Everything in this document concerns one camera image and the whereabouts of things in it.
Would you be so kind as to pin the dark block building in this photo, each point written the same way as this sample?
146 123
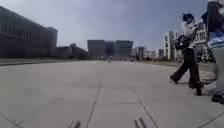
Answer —
110 49

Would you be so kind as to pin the grey paved plaza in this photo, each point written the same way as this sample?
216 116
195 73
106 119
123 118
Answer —
110 86

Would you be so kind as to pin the distant pale buildings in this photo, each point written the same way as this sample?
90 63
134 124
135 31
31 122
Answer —
146 52

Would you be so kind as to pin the low dark building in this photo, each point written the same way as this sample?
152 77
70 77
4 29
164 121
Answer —
71 52

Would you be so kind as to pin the white building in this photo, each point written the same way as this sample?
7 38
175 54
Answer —
169 45

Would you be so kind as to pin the robot's own part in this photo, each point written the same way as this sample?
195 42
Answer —
75 124
140 123

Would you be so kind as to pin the person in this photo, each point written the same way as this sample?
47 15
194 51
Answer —
189 53
216 40

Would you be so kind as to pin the large grey building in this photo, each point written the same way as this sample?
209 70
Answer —
20 36

